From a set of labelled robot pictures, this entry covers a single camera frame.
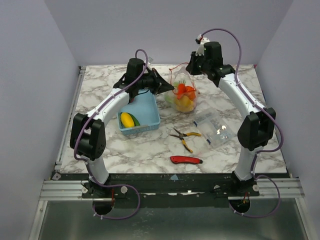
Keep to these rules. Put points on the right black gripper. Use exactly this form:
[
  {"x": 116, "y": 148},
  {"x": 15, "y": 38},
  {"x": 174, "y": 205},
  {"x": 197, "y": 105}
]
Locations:
[{"x": 194, "y": 65}]

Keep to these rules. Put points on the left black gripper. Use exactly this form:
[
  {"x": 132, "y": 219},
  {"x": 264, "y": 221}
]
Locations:
[{"x": 160, "y": 84}]

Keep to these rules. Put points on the orange toy carrot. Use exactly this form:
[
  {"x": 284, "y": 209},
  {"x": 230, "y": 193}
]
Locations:
[{"x": 180, "y": 89}]

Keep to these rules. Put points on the clear orange-zip bag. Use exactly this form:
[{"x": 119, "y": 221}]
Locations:
[{"x": 176, "y": 74}]

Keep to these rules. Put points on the yellow toy bell pepper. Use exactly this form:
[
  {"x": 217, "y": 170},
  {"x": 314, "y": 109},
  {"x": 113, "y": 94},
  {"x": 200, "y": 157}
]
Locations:
[{"x": 184, "y": 104}]

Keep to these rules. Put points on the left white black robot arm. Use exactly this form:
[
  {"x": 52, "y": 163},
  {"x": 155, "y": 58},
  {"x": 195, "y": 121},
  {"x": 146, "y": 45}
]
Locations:
[{"x": 88, "y": 138}]

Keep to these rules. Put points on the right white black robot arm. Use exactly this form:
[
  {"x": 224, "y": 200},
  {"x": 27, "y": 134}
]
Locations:
[{"x": 258, "y": 125}]

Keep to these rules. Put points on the light blue plastic basket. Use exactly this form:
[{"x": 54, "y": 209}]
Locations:
[{"x": 144, "y": 108}]

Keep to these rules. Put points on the green toy cucumber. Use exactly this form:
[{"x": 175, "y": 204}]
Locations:
[{"x": 135, "y": 120}]

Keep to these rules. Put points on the yellow toy lemon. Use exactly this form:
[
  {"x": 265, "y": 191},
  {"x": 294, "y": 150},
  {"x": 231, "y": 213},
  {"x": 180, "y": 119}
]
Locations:
[{"x": 126, "y": 120}]

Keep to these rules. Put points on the clear plastic screw box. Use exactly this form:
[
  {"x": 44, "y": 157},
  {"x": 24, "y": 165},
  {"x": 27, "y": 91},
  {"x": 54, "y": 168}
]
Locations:
[{"x": 213, "y": 128}]

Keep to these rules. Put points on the red utility knife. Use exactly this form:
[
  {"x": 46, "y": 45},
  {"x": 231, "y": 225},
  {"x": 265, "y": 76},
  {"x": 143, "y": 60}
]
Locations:
[{"x": 178, "y": 159}]

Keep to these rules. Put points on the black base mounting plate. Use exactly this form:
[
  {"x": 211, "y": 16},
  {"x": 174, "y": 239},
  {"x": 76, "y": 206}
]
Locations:
[{"x": 156, "y": 190}]

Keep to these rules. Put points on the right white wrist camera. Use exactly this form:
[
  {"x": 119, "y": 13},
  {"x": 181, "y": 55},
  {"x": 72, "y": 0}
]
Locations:
[{"x": 201, "y": 40}]

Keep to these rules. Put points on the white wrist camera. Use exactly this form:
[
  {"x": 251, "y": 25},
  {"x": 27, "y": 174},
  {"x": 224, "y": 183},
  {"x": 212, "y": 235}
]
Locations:
[
  {"x": 201, "y": 40},
  {"x": 150, "y": 60}
]

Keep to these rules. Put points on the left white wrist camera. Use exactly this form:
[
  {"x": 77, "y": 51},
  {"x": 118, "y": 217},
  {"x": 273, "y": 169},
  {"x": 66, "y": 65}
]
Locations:
[{"x": 150, "y": 60}]

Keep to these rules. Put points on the yellow handled pliers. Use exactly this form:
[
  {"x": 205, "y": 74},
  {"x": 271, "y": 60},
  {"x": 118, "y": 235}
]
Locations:
[{"x": 182, "y": 136}]

